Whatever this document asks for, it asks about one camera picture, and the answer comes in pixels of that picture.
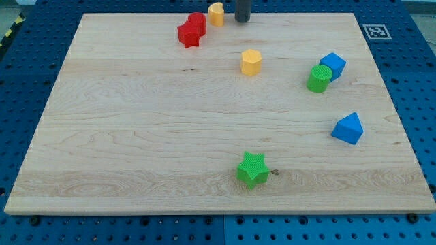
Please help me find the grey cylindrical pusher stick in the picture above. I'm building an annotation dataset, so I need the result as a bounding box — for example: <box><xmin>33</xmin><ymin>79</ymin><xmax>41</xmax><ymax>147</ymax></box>
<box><xmin>234</xmin><ymin>0</ymin><xmax>251</xmax><ymax>23</ymax></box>

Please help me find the blue triangle block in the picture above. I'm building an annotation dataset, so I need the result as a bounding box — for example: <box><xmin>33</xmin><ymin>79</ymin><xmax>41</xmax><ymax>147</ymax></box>
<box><xmin>331</xmin><ymin>112</ymin><xmax>364</xmax><ymax>145</ymax></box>

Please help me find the yellow heart block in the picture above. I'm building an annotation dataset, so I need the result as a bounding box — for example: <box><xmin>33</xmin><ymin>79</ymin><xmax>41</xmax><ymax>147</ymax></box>
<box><xmin>208</xmin><ymin>2</ymin><xmax>225</xmax><ymax>27</ymax></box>

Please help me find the green star block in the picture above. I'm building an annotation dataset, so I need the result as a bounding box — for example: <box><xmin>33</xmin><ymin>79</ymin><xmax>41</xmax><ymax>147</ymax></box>
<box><xmin>236</xmin><ymin>152</ymin><xmax>270</xmax><ymax>189</ymax></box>

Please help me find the light wooden board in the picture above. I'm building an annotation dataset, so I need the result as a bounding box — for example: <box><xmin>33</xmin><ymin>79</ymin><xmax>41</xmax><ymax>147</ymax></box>
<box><xmin>5</xmin><ymin>13</ymin><xmax>435</xmax><ymax>216</ymax></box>

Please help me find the yellow hexagon block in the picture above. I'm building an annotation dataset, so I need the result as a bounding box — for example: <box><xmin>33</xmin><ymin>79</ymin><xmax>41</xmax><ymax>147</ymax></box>
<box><xmin>240</xmin><ymin>49</ymin><xmax>262</xmax><ymax>76</ymax></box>

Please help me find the white fiducial marker tag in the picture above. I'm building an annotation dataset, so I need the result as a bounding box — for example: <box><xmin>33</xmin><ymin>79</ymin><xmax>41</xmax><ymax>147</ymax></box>
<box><xmin>363</xmin><ymin>24</ymin><xmax>392</xmax><ymax>40</ymax></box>

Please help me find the red star block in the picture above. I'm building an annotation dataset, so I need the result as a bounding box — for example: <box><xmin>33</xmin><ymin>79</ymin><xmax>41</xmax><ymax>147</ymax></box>
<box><xmin>177</xmin><ymin>21</ymin><xmax>201</xmax><ymax>48</ymax></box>

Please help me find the blue cube block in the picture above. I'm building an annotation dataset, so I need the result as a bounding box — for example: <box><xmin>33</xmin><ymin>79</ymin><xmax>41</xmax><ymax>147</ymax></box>
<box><xmin>319</xmin><ymin>52</ymin><xmax>347</xmax><ymax>82</ymax></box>

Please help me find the red circle block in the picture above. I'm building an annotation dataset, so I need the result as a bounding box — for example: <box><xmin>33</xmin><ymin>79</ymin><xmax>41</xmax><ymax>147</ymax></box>
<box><xmin>187</xmin><ymin>12</ymin><xmax>206</xmax><ymax>37</ymax></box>

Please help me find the green cylinder block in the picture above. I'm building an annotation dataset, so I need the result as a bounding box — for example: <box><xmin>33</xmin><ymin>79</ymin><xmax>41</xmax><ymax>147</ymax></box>
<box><xmin>306</xmin><ymin>65</ymin><xmax>333</xmax><ymax>93</ymax></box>

